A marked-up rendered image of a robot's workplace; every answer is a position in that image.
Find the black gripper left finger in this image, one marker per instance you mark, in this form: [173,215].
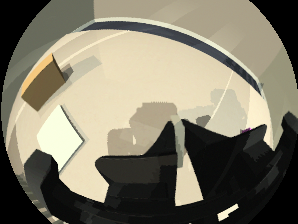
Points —
[158,165]

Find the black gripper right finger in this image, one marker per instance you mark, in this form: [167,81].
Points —
[211,154]

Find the orange rectangular block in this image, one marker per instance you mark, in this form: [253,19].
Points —
[42,82]

